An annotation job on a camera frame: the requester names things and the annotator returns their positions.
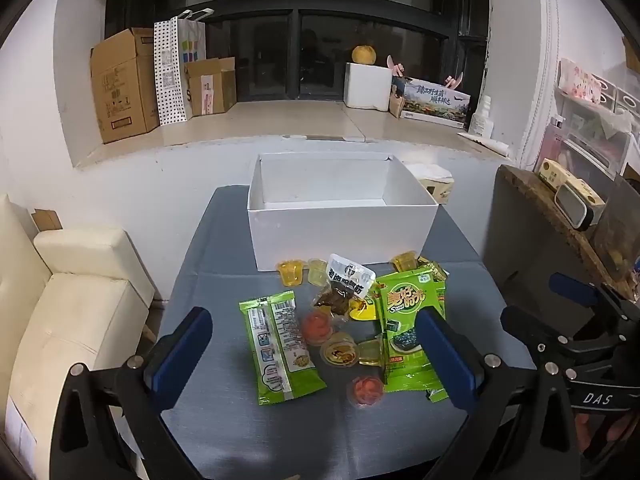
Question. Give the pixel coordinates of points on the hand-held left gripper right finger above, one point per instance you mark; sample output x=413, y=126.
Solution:
x=445, y=360

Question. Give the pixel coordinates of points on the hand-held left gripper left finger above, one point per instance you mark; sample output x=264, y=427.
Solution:
x=182, y=355

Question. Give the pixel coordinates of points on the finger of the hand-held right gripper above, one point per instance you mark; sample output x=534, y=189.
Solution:
x=570, y=285
x=530, y=327

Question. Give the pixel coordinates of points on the green seaweed snack packet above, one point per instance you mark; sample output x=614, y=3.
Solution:
x=405, y=320

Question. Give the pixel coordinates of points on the red jelly cup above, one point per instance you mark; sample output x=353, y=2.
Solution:
x=318, y=326
x=366, y=390

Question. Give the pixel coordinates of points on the yellow snack wrapper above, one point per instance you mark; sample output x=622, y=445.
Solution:
x=434, y=269

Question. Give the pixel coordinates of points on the green packet with barcode label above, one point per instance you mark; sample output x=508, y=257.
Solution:
x=280, y=350

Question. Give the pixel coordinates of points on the orange jelly cup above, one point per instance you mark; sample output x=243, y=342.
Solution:
x=339, y=351

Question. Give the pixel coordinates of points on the clear brown meat snack packet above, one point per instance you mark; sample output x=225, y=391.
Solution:
x=345, y=285

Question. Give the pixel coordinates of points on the pale yellow jelly cup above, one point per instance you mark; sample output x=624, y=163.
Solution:
x=318, y=271

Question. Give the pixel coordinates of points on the white cardboard box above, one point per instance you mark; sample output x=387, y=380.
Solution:
x=340, y=235

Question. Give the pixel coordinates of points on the person's right hand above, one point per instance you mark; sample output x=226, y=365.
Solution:
x=607, y=430

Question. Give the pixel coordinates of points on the dark wooden side table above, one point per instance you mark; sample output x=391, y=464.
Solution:
x=530, y=240

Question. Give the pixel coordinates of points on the white rounded device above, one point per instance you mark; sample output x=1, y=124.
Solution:
x=577, y=205

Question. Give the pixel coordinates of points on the yellow green small box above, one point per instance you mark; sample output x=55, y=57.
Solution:
x=552, y=174

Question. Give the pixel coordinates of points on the cream leather sofa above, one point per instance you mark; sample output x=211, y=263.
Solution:
x=65, y=310

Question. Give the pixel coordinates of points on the plastic drawer unit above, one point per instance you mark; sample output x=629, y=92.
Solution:
x=590, y=125

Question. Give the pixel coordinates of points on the rolled white paper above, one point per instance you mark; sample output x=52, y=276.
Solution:
x=487, y=144

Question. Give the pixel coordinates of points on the tissue box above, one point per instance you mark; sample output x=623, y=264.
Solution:
x=435, y=185

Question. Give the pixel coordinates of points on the white plastic bottle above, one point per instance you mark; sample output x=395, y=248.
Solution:
x=481, y=120

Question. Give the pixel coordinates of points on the flat cardboard piece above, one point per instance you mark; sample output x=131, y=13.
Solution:
x=47, y=219

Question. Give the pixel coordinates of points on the landscape printed box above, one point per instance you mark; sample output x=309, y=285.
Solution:
x=435, y=102

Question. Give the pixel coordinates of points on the pink figure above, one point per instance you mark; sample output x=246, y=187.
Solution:
x=454, y=80
x=395, y=64

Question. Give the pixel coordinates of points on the small brown paper bag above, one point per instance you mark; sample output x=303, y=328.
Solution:
x=396, y=106

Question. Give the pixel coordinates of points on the small open cardboard box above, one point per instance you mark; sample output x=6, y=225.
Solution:
x=212, y=87

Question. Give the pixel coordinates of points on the large brown cardboard box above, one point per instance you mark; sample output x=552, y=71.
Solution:
x=122, y=90

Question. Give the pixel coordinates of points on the polka dot paper bag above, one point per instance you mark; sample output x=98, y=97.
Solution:
x=172, y=75

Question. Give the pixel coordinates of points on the white foam box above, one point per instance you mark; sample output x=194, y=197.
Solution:
x=367, y=87

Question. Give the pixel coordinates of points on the yellow round fruit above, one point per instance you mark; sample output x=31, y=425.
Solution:
x=364, y=55

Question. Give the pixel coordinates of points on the dark window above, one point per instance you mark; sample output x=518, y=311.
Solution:
x=310, y=20

